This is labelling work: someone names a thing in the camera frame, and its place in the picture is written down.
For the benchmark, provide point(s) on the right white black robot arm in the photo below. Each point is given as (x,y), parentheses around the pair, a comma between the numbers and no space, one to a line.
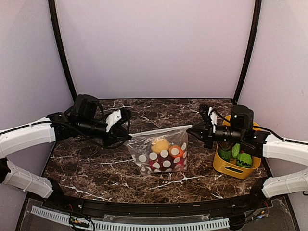
(277,147)

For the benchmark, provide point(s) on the left black frame post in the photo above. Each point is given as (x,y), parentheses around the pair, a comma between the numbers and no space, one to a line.
(60,48)

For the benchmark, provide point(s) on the yellow plastic basket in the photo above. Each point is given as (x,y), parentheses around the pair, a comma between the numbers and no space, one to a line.
(231,159)

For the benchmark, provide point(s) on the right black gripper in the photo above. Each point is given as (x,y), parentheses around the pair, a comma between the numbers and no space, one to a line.
(204,131)

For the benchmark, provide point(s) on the clear polka dot zip bag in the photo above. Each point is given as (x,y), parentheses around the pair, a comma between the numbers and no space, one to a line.
(139,146)

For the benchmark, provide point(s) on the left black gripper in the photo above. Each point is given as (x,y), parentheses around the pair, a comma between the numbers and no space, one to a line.
(112,137)

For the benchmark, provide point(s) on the green fake watermelon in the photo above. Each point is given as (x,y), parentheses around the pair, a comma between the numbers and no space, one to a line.
(244,160)

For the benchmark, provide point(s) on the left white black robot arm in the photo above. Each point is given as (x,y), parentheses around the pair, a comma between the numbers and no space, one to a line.
(22,137)

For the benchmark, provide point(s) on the orange fake fruit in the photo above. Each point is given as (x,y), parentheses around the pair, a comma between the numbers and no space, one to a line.
(176,151)

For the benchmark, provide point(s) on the black front rail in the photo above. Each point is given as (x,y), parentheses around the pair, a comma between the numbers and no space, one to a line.
(228,208)

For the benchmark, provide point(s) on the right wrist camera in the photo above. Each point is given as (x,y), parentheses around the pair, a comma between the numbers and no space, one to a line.
(208,114)

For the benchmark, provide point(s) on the green fake bell pepper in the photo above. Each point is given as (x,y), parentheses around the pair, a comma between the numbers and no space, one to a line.
(225,150)

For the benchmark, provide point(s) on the red fake apple in bag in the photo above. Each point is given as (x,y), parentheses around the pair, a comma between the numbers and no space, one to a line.
(168,164)

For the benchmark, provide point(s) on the white slotted cable duct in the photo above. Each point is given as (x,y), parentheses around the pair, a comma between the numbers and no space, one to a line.
(125,223)

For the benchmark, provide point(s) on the green fake bitter gourd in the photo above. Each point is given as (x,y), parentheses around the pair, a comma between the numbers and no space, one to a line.
(236,150)

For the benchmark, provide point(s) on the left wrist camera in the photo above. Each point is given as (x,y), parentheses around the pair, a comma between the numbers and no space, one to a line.
(114,118)

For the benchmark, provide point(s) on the yellow fake lemon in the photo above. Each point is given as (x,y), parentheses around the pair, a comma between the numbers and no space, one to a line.
(160,145)

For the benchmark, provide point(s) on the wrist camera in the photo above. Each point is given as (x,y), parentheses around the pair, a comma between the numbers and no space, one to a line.
(208,114)
(114,118)

